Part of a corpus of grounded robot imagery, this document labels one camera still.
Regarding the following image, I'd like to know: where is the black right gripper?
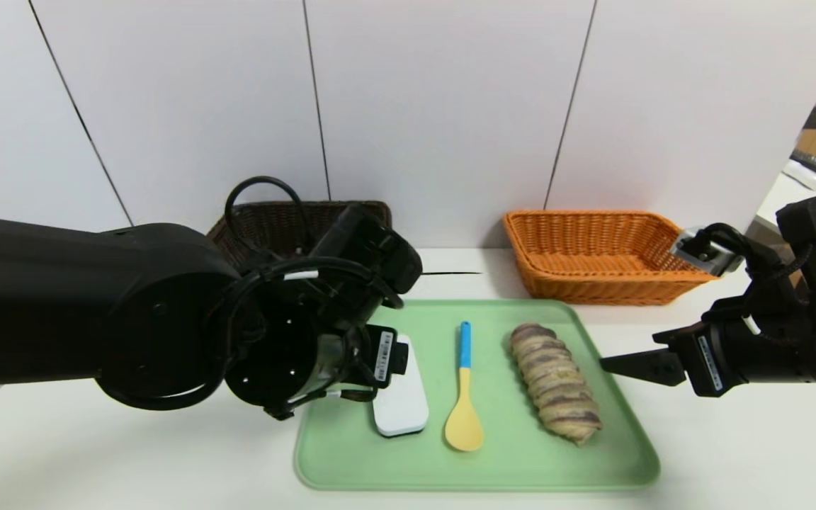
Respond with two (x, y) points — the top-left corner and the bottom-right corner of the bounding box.
(599, 319), (816, 397)

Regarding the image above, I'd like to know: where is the white side table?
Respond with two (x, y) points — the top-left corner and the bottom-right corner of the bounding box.
(754, 161), (816, 242)

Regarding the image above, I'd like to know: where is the twisted purple swirl bread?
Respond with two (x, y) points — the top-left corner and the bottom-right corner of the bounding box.
(508, 323), (603, 446)

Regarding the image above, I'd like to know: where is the yellow spoon with blue handle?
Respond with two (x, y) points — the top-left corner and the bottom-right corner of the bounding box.
(444, 321), (485, 452)

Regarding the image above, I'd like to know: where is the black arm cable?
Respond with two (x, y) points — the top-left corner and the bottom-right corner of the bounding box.
(224, 176), (405, 312)
(698, 223), (805, 284)

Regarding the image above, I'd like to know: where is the dark brown wicker basket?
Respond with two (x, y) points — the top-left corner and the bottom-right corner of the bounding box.
(206, 200), (393, 284)

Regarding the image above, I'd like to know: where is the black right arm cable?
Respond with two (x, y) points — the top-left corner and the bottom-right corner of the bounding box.
(698, 223), (805, 284)

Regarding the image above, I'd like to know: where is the white rectangular case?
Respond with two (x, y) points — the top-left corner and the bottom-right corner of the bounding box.
(371, 334), (430, 438)

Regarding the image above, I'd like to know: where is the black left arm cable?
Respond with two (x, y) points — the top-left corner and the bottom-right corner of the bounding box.
(224, 176), (405, 312)

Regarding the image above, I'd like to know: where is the orange wicker basket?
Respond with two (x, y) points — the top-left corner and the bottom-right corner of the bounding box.
(502, 210), (720, 307)

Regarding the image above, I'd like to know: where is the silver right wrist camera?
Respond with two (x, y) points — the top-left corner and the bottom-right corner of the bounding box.
(671, 227), (743, 276)

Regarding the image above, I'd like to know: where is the light green plastic tray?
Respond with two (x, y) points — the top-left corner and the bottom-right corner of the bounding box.
(293, 298), (660, 492)

